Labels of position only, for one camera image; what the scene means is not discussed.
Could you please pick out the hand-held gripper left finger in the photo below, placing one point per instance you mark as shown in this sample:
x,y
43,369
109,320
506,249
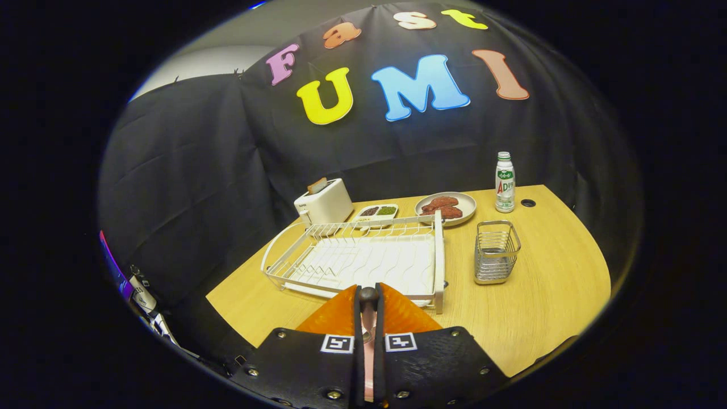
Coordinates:
x,y
295,369

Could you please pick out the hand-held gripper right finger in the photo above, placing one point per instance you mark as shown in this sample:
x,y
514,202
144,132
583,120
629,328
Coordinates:
x,y
437,369

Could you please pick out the beige round plate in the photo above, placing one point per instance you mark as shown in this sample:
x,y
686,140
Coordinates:
x,y
467,204

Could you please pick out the red meat piece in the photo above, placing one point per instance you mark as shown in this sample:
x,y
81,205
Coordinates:
x,y
443,201
446,213

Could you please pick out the white divided tray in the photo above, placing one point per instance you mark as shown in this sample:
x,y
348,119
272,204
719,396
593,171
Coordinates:
x,y
376,218

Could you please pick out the white toaster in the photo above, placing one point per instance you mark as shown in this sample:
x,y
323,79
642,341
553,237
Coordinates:
x,y
329,207

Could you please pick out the pile of green beans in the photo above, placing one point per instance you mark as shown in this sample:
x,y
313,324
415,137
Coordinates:
x,y
387,211

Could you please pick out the white and black device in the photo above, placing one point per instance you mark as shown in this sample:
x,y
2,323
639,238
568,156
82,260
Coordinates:
x,y
143,297

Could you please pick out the pile of dark beans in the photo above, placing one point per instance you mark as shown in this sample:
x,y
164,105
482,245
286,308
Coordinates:
x,y
369,212

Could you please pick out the brown toast slice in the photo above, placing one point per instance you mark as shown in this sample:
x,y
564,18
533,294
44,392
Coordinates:
x,y
317,185

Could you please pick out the white drink bottle green label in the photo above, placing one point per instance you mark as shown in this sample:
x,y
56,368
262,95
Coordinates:
x,y
505,187

